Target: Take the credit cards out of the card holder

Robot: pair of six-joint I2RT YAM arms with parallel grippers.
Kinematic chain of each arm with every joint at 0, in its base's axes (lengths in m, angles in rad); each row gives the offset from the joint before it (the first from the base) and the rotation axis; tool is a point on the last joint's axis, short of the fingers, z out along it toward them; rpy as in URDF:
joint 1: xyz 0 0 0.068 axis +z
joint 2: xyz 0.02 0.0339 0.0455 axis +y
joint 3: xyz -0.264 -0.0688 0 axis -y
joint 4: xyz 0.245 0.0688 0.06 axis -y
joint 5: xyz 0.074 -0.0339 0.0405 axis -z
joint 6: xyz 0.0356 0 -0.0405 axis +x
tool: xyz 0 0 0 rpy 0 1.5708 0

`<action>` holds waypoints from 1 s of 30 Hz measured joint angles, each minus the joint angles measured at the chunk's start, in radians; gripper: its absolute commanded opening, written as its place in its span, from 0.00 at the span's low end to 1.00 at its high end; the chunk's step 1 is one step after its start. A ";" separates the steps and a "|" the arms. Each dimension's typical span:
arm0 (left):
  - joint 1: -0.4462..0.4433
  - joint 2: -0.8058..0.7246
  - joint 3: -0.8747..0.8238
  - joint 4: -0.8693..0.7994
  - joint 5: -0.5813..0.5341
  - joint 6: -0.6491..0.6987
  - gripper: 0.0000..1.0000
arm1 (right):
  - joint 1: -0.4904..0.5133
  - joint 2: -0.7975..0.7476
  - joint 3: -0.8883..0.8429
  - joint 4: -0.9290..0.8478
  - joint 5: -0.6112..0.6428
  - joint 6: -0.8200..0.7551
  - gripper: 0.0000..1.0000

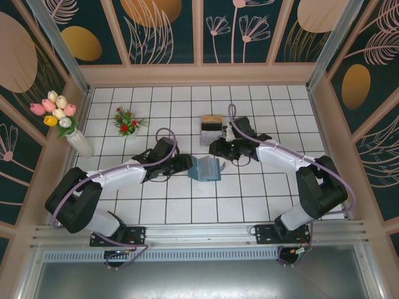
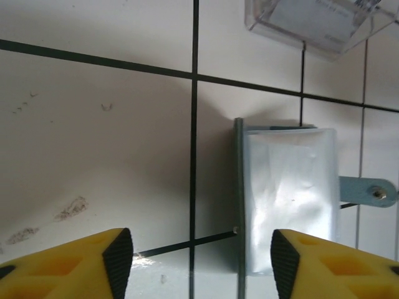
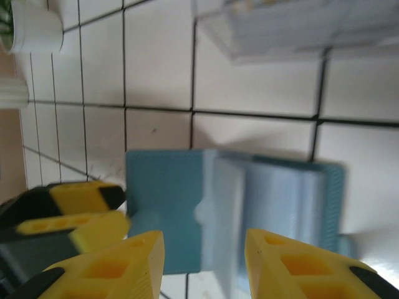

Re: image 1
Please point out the blue-grey box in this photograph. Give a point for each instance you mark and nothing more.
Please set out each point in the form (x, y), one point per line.
(202, 169)

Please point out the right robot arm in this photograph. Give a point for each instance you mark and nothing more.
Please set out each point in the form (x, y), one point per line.
(280, 152)

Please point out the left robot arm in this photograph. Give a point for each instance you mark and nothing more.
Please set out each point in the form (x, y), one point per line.
(118, 174)

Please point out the glossy black card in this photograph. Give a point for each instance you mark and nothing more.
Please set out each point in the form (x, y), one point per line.
(212, 126)

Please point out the small potted red flowers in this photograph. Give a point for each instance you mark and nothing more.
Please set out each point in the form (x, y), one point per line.
(126, 123)

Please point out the white ribbed vase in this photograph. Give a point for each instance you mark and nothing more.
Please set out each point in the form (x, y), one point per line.
(79, 141)

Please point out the pastel tulip bouquet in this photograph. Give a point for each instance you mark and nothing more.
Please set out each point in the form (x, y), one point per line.
(57, 109)

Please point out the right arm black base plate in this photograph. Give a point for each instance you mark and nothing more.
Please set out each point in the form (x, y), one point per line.
(265, 233)

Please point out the aluminium mounting rail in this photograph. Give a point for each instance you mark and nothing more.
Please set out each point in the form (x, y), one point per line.
(199, 232)

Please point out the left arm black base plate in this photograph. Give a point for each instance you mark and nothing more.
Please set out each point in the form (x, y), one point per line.
(137, 235)

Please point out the aluminium frame post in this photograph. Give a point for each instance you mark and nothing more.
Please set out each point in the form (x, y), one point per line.
(62, 46)
(330, 43)

